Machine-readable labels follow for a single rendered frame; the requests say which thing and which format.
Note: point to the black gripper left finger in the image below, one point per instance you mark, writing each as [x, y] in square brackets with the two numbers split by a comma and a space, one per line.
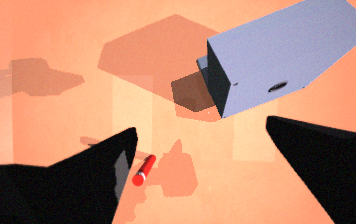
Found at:
[84, 188]

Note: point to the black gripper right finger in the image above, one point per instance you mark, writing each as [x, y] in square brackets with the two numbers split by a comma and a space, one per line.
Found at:
[324, 158]

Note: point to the red peg with grey band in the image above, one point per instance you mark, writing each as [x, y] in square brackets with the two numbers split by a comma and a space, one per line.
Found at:
[142, 173]

